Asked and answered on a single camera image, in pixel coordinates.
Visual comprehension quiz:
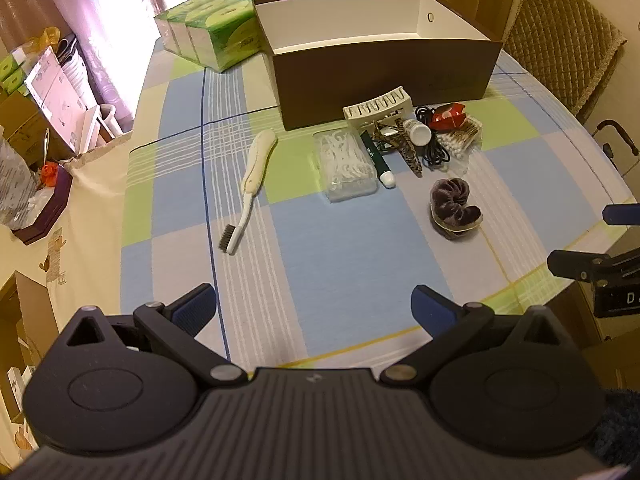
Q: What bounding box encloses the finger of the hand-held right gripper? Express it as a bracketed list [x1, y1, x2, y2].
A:
[546, 248, 640, 282]
[602, 203, 640, 226]

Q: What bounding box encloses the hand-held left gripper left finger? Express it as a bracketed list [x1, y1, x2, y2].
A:
[60, 282, 248, 389]

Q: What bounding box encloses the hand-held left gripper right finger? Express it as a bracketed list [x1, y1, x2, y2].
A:
[380, 284, 572, 389]

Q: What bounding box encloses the purple velvet scrunchie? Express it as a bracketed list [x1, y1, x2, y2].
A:
[429, 178, 485, 241]

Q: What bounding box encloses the black cable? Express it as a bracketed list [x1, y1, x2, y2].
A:
[414, 105, 468, 171]

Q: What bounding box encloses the green and white tube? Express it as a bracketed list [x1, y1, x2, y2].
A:
[360, 132, 396, 189]

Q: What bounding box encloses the leopard print hair clip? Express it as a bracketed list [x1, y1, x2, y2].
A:
[372, 117, 423, 178]

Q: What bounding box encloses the clear box of floss picks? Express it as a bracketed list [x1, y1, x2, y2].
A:
[313, 129, 379, 204]

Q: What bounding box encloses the white cleaning brush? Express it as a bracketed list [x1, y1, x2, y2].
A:
[218, 129, 279, 256]

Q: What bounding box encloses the bag of cotton swabs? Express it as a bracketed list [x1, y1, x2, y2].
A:
[435, 116, 485, 163]

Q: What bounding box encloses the white pill bottle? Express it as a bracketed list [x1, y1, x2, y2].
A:
[404, 119, 433, 145]

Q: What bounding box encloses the red snack packet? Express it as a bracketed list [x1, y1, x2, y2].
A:
[430, 102, 468, 131]

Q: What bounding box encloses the white slotted soap dish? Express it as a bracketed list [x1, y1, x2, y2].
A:
[343, 88, 414, 133]

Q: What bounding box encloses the brown cardboard box white inside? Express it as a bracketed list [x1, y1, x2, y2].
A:
[251, 0, 503, 132]

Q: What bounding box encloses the beige printed cloth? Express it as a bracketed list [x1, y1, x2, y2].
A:
[0, 130, 151, 461]

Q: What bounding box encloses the open cardboard box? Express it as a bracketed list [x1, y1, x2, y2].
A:
[0, 270, 58, 426]

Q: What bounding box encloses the dark octagonal tray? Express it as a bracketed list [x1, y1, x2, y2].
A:
[10, 160, 74, 247]

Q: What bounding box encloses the chair with quilted cover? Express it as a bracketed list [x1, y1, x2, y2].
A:
[502, 0, 628, 123]

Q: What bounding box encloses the clear plastic bag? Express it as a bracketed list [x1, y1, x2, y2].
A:
[0, 135, 38, 226]

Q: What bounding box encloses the plain brown cardboard box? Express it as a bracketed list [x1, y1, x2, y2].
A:
[0, 90, 76, 166]

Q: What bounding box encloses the green tissue multipack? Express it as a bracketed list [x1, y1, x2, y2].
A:
[154, 0, 313, 72]

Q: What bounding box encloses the small green tissue box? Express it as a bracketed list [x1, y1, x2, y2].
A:
[0, 55, 28, 96]

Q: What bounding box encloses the yellow bag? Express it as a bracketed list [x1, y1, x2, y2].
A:
[40, 27, 64, 54]

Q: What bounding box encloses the sheer curtain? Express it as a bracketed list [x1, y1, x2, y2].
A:
[30, 0, 416, 126]

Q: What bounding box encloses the black curved handle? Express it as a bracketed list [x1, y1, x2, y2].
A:
[592, 120, 640, 162]

